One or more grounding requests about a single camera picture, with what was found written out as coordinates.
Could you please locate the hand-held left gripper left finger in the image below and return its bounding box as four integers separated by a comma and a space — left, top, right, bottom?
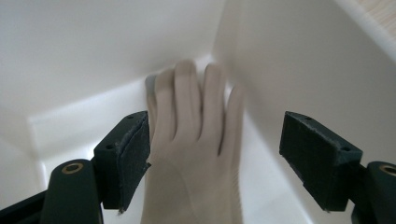
93, 110, 152, 214

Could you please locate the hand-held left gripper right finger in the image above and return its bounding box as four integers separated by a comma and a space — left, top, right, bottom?
278, 110, 363, 213

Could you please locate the beige rubber glove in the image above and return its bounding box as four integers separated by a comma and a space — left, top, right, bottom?
140, 59, 246, 224

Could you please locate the white plastic box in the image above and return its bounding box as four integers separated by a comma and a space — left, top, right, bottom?
0, 0, 396, 224

